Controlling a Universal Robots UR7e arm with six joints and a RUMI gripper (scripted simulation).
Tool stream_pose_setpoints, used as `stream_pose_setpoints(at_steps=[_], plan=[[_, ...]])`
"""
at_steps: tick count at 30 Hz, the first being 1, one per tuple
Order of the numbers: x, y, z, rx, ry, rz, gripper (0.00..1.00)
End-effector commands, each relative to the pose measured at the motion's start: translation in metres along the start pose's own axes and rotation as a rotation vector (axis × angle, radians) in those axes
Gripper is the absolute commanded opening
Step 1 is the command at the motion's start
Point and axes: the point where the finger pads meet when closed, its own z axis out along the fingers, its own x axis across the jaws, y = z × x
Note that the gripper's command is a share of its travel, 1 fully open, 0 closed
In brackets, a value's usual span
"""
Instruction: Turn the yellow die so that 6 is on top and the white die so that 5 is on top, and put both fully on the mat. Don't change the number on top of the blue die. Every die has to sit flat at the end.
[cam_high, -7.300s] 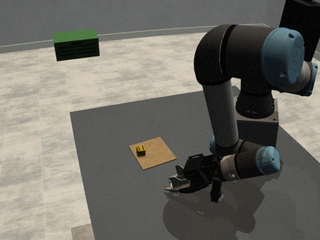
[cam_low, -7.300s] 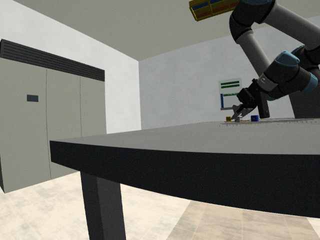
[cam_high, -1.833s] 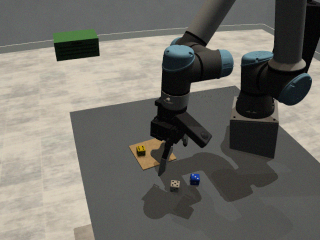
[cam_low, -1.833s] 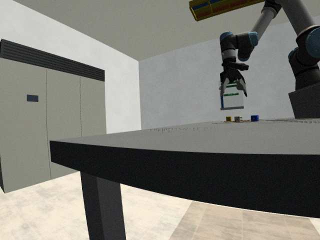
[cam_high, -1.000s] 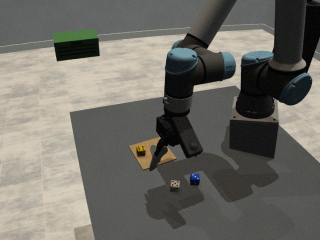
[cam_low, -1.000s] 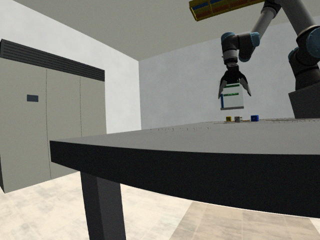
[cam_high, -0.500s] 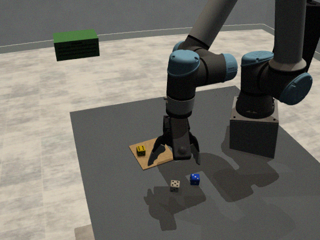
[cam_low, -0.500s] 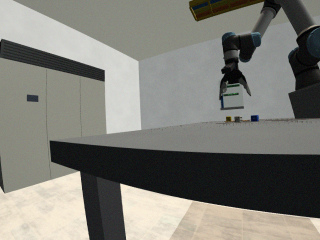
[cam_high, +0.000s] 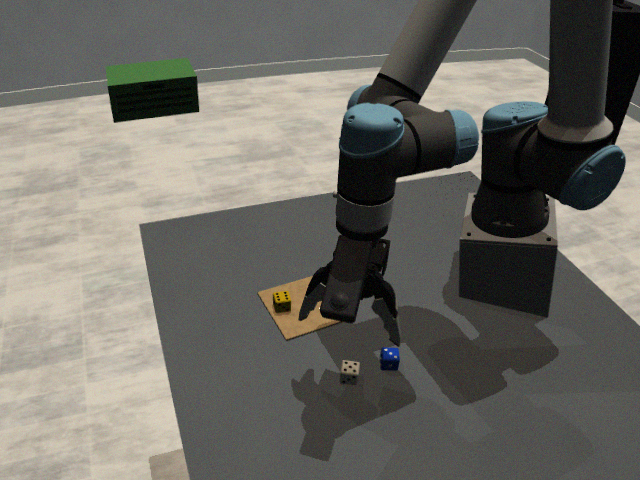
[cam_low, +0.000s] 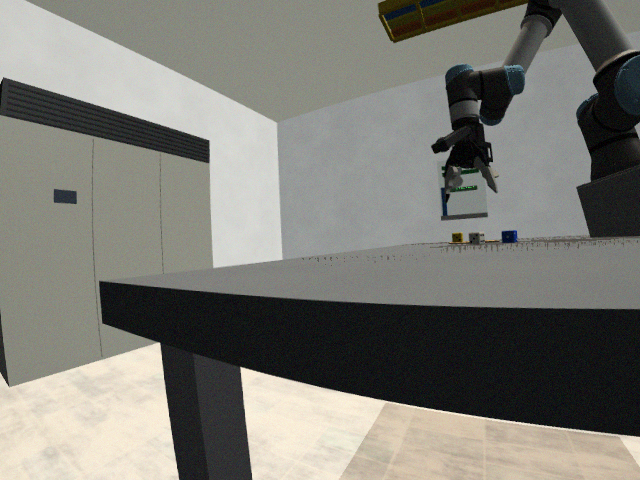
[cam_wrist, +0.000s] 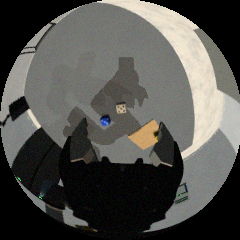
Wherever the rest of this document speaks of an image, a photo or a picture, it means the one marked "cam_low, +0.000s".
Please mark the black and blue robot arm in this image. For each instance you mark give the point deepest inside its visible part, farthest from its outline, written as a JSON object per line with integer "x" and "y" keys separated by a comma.
{"x": 607, "y": 123}

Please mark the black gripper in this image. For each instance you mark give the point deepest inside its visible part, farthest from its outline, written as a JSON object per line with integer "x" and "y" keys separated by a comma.
{"x": 469, "y": 154}

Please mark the blue die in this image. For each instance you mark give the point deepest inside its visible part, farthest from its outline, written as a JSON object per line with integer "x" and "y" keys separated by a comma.
{"x": 509, "y": 236}

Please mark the white die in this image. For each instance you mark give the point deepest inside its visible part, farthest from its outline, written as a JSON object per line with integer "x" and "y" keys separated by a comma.
{"x": 477, "y": 238}

